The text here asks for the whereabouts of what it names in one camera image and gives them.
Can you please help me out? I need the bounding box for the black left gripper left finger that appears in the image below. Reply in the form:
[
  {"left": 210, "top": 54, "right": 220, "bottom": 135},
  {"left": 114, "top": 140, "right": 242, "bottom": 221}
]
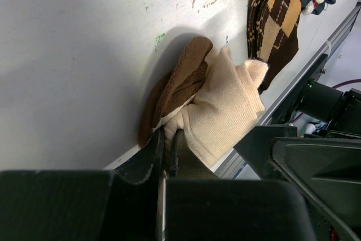
[{"left": 1, "top": 129, "right": 164, "bottom": 240}]

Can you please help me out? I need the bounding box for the aluminium frame rail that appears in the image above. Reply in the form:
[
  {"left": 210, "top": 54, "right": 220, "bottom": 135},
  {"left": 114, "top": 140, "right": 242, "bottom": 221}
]
[{"left": 211, "top": 1, "right": 361, "bottom": 179}]

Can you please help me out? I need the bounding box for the cream brown striped sock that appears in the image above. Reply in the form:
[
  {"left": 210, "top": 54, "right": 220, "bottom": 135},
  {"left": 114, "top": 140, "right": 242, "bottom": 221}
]
[{"left": 137, "top": 37, "right": 268, "bottom": 168}]

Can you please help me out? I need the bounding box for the brown argyle sock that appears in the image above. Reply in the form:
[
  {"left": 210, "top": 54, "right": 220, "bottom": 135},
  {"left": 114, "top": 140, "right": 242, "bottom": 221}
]
[{"left": 246, "top": 0, "right": 301, "bottom": 93}]

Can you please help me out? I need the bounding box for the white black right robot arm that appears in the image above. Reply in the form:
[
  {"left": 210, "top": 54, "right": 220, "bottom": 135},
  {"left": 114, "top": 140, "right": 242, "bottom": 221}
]
[{"left": 235, "top": 81, "right": 360, "bottom": 240}]

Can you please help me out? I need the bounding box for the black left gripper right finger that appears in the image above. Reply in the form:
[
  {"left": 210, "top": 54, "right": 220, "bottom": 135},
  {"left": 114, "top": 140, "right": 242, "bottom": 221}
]
[{"left": 165, "top": 130, "right": 316, "bottom": 240}]

